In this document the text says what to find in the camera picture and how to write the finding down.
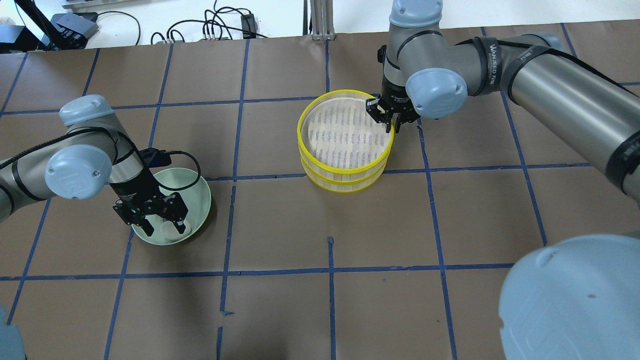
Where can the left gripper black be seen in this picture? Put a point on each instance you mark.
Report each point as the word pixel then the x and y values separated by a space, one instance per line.
pixel 134 187

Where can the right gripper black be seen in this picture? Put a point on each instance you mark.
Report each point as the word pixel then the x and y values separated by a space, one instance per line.
pixel 395 96

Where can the yellow steamer layer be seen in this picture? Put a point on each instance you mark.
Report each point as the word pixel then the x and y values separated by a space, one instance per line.
pixel 335 134
pixel 342 183

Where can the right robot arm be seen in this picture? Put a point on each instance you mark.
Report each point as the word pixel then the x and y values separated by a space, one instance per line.
pixel 577 299

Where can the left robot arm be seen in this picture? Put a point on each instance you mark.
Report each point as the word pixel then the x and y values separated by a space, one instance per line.
pixel 95 152

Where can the light green bowl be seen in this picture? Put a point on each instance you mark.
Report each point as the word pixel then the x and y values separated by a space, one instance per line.
pixel 196 197

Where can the black power adapter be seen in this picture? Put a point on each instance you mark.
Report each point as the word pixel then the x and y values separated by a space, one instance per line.
pixel 249 26

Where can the black device box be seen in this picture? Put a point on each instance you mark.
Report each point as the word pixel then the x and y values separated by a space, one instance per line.
pixel 76 26

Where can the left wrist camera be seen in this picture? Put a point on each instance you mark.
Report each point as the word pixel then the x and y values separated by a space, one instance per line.
pixel 154 158

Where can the aluminium frame post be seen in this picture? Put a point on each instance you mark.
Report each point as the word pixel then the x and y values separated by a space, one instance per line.
pixel 322 20

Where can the black camera stand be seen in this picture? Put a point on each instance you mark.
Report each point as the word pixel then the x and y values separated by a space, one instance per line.
pixel 52 39

